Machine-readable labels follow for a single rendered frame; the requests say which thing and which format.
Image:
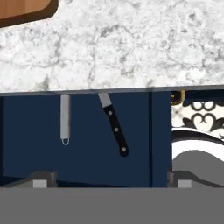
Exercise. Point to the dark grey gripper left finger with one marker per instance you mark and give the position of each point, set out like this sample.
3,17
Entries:
43,178

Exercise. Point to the wooden cutting board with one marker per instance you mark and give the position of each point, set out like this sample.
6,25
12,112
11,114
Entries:
20,10

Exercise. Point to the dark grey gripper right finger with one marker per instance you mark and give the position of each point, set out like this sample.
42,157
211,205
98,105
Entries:
180,178

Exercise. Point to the dark blue cupboard front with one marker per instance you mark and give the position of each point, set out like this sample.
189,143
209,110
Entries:
84,140

